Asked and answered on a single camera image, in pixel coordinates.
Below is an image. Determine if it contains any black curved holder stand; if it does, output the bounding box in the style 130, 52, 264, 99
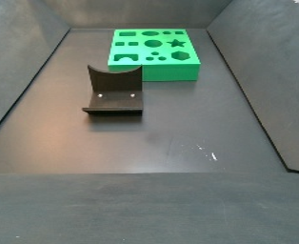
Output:
83, 66, 144, 114

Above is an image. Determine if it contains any green shape sorter block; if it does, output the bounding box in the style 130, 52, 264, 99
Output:
108, 29, 202, 81

